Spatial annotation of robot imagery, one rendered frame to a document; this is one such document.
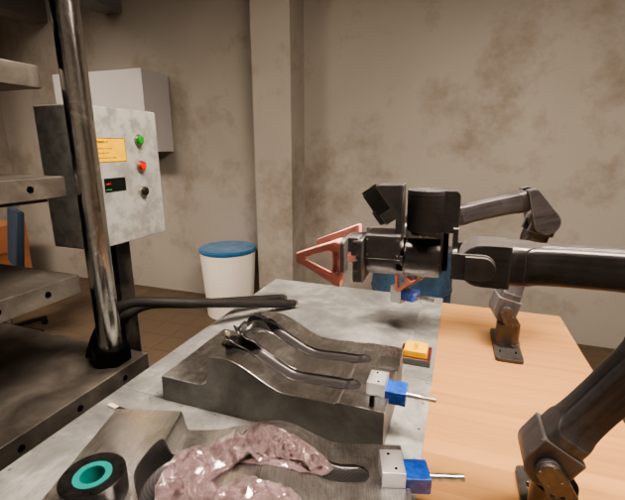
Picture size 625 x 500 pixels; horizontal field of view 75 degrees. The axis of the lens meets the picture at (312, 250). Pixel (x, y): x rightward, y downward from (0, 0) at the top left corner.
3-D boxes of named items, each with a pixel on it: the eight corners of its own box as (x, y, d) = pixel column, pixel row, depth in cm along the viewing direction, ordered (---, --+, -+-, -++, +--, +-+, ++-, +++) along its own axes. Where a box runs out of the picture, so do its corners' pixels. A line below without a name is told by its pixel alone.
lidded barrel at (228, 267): (267, 305, 360) (265, 242, 346) (242, 325, 317) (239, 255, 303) (220, 299, 374) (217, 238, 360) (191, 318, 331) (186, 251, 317)
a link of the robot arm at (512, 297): (490, 317, 113) (539, 206, 103) (485, 309, 119) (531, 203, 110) (512, 324, 112) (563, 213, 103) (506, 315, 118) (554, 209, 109)
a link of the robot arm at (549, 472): (538, 462, 56) (584, 472, 54) (527, 423, 64) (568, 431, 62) (532, 499, 57) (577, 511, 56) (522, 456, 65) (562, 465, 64)
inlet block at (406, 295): (437, 307, 119) (437, 290, 118) (429, 312, 116) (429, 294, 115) (399, 297, 128) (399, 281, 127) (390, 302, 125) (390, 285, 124)
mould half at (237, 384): (401, 381, 99) (405, 330, 96) (382, 454, 76) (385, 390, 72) (224, 347, 116) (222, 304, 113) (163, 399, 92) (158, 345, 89)
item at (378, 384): (436, 405, 80) (437, 381, 78) (435, 421, 75) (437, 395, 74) (370, 392, 84) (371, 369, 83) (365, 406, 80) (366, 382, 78)
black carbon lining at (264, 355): (373, 363, 94) (374, 325, 92) (356, 403, 80) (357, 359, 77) (241, 339, 106) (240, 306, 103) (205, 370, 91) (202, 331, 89)
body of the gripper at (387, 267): (348, 239, 57) (402, 241, 54) (364, 226, 66) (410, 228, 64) (348, 283, 58) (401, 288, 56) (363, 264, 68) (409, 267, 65)
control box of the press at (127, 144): (194, 483, 168) (162, 111, 132) (142, 549, 141) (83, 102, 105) (152, 469, 175) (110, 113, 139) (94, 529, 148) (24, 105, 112)
